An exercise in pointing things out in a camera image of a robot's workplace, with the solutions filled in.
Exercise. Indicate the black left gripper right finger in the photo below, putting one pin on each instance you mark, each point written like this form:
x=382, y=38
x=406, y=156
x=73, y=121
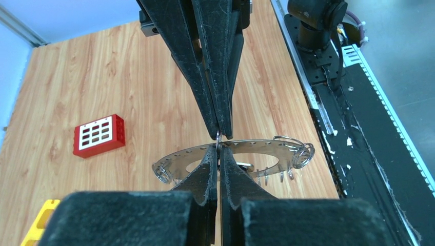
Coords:
x=252, y=216

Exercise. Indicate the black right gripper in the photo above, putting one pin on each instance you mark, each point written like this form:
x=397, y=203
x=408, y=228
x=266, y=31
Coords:
x=220, y=25

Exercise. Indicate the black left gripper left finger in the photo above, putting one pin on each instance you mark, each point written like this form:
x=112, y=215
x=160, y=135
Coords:
x=184, y=215

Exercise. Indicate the red toy window block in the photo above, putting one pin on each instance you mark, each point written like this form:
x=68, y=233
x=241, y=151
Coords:
x=99, y=136

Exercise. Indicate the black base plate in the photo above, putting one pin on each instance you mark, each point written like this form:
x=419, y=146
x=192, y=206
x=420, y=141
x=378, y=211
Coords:
x=368, y=159

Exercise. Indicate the yellow triangular toy frame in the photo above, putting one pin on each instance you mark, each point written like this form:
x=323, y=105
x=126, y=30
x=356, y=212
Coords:
x=38, y=227

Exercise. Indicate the white slotted cable duct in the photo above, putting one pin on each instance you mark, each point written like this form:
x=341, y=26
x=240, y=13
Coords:
x=353, y=56

